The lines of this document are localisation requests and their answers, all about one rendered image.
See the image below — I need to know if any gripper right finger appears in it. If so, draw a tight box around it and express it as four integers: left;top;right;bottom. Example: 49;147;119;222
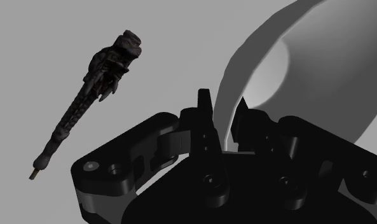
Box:
230;96;377;224

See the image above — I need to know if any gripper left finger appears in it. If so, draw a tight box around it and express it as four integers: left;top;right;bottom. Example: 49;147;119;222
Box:
71;88;231;224

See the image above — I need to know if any large grey bowl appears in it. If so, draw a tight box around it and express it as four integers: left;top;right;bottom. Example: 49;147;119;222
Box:
213;0;377;153

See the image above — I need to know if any dark carved figure pen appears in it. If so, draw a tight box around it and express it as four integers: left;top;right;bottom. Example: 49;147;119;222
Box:
29;29;142;181

